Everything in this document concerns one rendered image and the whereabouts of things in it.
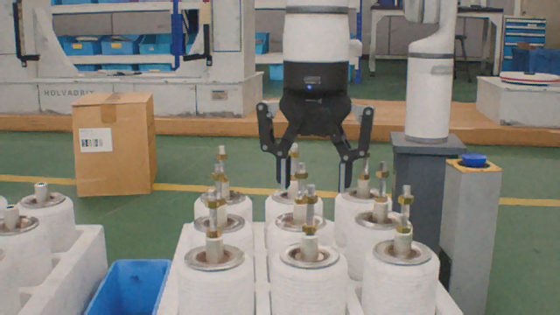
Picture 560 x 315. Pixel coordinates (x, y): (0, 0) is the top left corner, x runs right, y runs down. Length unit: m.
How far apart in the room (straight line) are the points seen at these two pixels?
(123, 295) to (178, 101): 1.82
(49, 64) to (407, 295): 2.81
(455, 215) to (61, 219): 0.64
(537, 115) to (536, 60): 2.41
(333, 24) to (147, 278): 0.62
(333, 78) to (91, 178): 1.30
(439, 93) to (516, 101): 1.62
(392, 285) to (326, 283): 0.08
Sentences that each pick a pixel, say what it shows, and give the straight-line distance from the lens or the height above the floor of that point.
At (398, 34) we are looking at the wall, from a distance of 8.94.
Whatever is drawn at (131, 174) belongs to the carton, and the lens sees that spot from 1.76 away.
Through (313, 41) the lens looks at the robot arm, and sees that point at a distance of 0.57.
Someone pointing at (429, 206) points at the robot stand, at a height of 0.17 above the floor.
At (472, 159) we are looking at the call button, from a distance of 0.88.
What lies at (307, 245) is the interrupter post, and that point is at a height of 0.27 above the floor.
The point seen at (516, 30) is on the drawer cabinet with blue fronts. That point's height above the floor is 0.54.
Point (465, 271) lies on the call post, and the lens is 0.93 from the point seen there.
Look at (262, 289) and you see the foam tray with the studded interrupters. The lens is 0.75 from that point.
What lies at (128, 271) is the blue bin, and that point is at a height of 0.10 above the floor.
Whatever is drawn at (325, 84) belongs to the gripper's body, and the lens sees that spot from 0.58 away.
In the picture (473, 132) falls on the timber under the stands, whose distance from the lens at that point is 2.60.
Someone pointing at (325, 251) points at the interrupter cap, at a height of 0.25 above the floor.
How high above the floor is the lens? 0.53
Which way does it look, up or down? 14 degrees down
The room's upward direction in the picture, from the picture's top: straight up
